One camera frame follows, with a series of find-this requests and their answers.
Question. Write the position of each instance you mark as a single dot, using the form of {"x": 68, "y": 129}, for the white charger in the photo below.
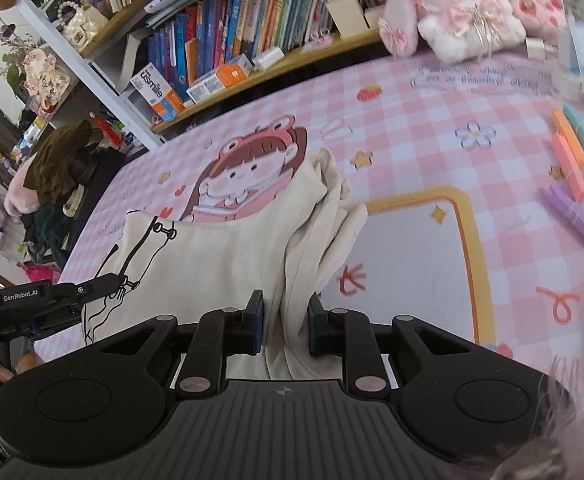
{"x": 268, "y": 57}

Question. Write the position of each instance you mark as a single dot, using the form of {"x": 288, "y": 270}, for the dark green garment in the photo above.
{"x": 47, "y": 235}

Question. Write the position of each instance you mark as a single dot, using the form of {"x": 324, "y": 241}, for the beige pen holder box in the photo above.
{"x": 347, "y": 17}

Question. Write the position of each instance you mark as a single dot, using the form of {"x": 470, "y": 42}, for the person's left hand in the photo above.
{"x": 27, "y": 360}

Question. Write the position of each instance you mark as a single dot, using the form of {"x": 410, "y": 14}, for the wooden bookshelf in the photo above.
{"x": 97, "y": 67}

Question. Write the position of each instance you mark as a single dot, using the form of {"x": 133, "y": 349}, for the row of colourful books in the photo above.
{"x": 252, "y": 10}

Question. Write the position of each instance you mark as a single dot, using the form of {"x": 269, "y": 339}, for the orange highlighter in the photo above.
{"x": 572, "y": 170}
{"x": 569, "y": 137}

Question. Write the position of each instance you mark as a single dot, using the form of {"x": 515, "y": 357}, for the pink fluffy garment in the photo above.
{"x": 19, "y": 197}

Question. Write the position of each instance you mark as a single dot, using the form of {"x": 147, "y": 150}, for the pink checked printed blanket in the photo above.
{"x": 422, "y": 135}

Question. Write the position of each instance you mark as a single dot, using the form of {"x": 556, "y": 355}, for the flat white orange carton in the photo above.
{"x": 217, "y": 82}

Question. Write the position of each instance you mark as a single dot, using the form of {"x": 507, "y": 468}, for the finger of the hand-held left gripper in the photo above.
{"x": 104, "y": 285}

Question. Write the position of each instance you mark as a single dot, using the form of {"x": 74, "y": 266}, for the cream printed t-shirt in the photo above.
{"x": 232, "y": 260}

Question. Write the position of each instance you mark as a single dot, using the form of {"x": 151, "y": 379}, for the tall white orange carton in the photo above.
{"x": 157, "y": 92}

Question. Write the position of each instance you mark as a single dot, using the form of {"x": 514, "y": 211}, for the grey fluffy cuff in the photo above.
{"x": 582, "y": 385}

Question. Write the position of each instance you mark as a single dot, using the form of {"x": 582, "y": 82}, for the clear plastic container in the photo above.
{"x": 579, "y": 60}

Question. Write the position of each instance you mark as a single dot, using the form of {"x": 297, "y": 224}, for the purple highlighter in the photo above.
{"x": 577, "y": 220}

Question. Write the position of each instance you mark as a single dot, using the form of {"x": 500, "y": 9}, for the pink binder clip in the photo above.
{"x": 322, "y": 37}

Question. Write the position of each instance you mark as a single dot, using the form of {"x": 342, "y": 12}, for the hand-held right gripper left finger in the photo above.
{"x": 257, "y": 325}

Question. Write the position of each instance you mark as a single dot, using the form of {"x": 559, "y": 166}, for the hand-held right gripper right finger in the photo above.
{"x": 316, "y": 332}

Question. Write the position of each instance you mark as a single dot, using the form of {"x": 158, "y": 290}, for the dried flower bouquet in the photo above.
{"x": 37, "y": 72}

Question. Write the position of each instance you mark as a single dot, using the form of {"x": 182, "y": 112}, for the pink bunny plush toy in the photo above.
{"x": 462, "y": 10}

